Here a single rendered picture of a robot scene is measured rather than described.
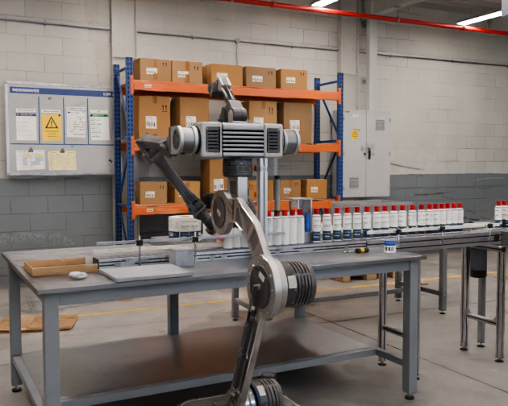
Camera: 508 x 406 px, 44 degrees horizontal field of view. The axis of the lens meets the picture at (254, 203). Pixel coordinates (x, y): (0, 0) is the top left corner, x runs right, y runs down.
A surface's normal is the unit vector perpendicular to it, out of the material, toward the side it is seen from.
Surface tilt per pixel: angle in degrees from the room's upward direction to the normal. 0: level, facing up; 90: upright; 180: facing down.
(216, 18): 90
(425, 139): 90
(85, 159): 90
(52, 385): 90
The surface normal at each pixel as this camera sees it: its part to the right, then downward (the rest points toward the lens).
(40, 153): 0.44, 0.05
